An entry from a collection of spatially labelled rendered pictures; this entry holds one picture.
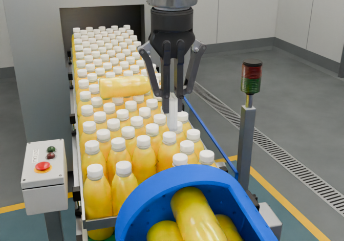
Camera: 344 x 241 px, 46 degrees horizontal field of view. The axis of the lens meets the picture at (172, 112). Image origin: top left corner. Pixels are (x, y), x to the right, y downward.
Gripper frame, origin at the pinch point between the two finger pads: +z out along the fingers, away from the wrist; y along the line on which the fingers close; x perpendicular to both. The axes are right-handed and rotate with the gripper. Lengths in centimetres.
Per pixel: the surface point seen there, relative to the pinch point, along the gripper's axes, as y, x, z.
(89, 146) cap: 15.9, -29.1, 21.6
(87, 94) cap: 14, -67, 21
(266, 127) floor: -142, -224, 131
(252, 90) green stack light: -36, -41, 15
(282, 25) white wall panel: -270, -445, 95
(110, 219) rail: 12.6, -13.6, 34.6
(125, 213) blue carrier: 11.2, 8.7, 15.8
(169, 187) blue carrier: 3.2, 11.2, 9.5
